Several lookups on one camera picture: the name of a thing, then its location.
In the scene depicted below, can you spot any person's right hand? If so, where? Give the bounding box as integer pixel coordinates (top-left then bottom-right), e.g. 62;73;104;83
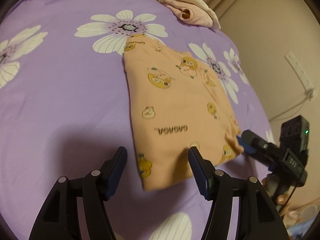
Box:
275;194;292;217

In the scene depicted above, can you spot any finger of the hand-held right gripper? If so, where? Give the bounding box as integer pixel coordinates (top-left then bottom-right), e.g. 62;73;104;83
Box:
236;129;276;161

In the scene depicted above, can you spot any pink folded garment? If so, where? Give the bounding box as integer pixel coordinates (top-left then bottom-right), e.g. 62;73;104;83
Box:
165;1;213;28

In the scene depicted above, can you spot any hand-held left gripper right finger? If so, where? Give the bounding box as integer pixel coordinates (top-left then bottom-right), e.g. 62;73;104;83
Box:
188;147;288;240

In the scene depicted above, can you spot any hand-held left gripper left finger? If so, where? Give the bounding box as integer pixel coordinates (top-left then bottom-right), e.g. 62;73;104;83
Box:
29;146;128;240

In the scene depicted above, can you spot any purple floral bedsheet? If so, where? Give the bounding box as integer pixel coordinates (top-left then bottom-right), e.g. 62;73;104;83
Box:
0;0;275;240

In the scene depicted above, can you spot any white wall socket strip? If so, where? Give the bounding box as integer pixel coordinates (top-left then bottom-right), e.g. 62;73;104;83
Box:
286;51;315;92

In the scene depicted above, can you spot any orange cartoon printed shirt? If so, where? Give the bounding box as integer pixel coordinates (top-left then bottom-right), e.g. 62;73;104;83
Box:
122;33;244;192

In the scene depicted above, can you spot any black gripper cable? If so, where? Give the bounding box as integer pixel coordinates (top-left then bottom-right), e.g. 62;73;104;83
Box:
277;170;307;213

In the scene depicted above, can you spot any pastel printed fabric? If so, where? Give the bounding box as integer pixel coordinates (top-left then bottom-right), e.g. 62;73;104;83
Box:
280;200;314;239

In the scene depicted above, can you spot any white power cable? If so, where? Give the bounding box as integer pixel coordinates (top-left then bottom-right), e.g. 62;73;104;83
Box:
269;90;316;120

